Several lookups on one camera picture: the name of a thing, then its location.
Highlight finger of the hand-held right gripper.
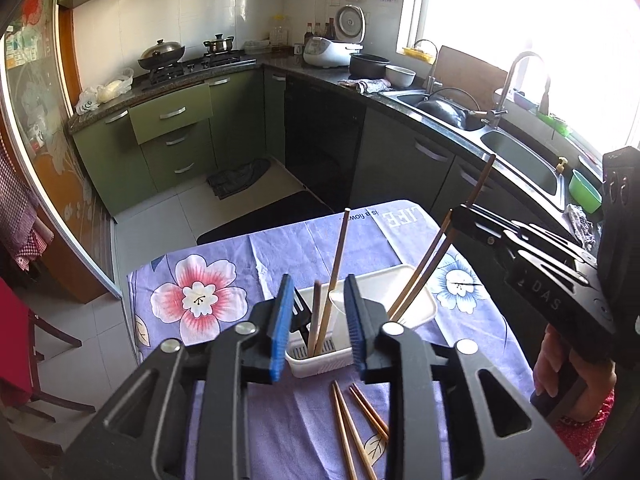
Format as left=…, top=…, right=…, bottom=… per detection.
left=459, top=203, right=598, bottom=263
left=446, top=215, right=516, bottom=263

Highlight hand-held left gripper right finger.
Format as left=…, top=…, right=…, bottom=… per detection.
left=342, top=274, right=583, bottom=480

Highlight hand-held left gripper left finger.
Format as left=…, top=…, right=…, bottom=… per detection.
left=52, top=274, right=296, bottom=480

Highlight dark fork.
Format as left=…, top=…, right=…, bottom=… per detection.
left=291, top=290, right=313, bottom=333

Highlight long brown chopstick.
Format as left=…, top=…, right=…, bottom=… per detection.
left=348, top=387, right=388, bottom=441
left=320, top=208, right=351, bottom=356
left=306, top=281, right=323, bottom=356
left=352, top=384, right=390, bottom=433
left=397, top=154, right=497, bottom=321
left=334, top=381, right=377, bottom=480
left=330, top=381, right=357, bottom=480
left=387, top=210, right=453, bottom=317

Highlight white plastic utensil holder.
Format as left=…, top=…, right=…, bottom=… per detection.
left=285, top=265, right=438, bottom=380

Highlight person's right forearm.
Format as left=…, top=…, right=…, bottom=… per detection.
left=555, top=390, right=618, bottom=471

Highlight person's right hand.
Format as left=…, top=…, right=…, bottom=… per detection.
left=532, top=324, right=616, bottom=423

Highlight steel double sink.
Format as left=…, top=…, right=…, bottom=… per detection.
left=380, top=87, right=568, bottom=211

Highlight dark patterned rag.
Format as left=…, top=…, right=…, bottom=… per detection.
left=564, top=203, right=596, bottom=251

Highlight purple floral tablecloth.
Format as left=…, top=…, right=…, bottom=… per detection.
left=126, top=200, right=538, bottom=480

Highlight green plastic bowl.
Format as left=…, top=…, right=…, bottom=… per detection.
left=569, top=169, right=603, bottom=213

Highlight green sill containers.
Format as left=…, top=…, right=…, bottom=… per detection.
left=537, top=110, right=573, bottom=137

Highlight black floor mat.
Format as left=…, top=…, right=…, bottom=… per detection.
left=196, top=191, right=335, bottom=246

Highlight tall steel faucet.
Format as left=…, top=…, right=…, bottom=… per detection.
left=487, top=51, right=551, bottom=128

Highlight wooden cutting board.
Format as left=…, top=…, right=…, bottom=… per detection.
left=435, top=45, right=506, bottom=111

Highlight dark floor cloth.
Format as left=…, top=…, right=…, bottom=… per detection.
left=206, top=157, right=273, bottom=200

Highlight small steel faucet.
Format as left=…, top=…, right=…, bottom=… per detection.
left=412, top=39, right=441, bottom=93

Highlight white bowl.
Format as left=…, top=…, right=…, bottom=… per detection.
left=384, top=64, right=417, bottom=87

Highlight dark base cabinets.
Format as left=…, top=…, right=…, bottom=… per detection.
left=262, top=70, right=566, bottom=271

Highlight dish cloth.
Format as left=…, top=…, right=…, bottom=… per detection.
left=337, top=77, right=392, bottom=95

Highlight black inner pot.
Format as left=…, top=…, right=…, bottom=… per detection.
left=348, top=52, right=392, bottom=79

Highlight window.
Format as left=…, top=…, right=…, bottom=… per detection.
left=400, top=0, right=640, bottom=161

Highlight green base cabinet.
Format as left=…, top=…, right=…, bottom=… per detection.
left=70, top=67, right=266, bottom=218

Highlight white rice cooker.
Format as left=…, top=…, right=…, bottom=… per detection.
left=302, top=4, right=367, bottom=68

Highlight dark sauce bottles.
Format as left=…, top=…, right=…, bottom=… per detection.
left=303, top=17, right=337, bottom=46

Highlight wooden chair with red cover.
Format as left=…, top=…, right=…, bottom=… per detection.
left=0, top=277, right=96, bottom=426

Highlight gas stove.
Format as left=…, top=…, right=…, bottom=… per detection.
left=147, top=55, right=258, bottom=86

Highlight clear jars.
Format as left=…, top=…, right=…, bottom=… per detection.
left=270, top=12, right=291, bottom=46

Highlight floral glass sliding door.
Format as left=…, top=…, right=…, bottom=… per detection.
left=0, top=0, right=123, bottom=301

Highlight checkered apron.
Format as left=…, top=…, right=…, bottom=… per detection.
left=0, top=135, right=56, bottom=271

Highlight small cooking pot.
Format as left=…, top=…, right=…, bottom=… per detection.
left=202, top=33, right=236, bottom=56

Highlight white plastic bag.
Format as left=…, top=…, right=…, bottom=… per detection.
left=75, top=67, right=135, bottom=116

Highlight black wok with lid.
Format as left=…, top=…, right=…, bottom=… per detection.
left=137, top=38, right=187, bottom=71

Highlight black wok with handle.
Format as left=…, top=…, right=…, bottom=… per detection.
left=416, top=87, right=488, bottom=132

